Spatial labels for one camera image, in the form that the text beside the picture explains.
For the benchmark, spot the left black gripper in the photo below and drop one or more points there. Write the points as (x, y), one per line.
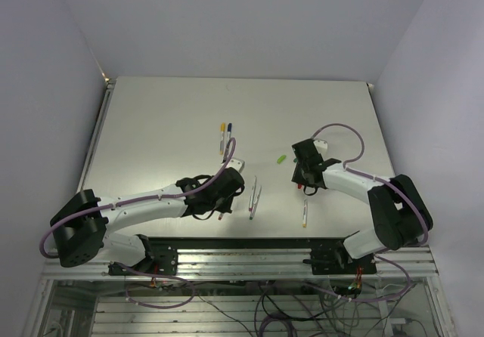
(226, 206)

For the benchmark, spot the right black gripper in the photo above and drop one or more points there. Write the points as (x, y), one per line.
(298, 179)

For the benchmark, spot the purple-end white pen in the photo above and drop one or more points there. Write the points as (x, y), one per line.
(252, 194)

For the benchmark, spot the yellow-end white pen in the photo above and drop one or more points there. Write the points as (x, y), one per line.
(222, 142)

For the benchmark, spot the blue-end white pen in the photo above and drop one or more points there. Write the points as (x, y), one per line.
(228, 136)

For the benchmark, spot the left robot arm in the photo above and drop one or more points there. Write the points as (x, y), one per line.
(88, 225)

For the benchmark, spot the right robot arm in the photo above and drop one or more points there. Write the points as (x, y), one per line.
(399, 215)

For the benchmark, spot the orange-end pen on right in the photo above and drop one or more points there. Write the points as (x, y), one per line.
(305, 213)

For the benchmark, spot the green-end white pen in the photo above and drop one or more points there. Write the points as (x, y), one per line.
(255, 204)

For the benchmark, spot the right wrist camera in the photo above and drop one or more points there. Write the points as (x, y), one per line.
(320, 145)

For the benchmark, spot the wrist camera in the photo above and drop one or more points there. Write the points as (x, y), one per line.
(237, 164)
(320, 145)

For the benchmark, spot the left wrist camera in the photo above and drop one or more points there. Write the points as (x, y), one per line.
(237, 164)

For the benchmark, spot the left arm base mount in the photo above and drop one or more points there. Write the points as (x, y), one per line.
(159, 259)

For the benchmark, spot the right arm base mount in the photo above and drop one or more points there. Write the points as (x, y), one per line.
(328, 257)

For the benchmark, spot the aluminium frame rail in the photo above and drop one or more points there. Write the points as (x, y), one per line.
(272, 264)

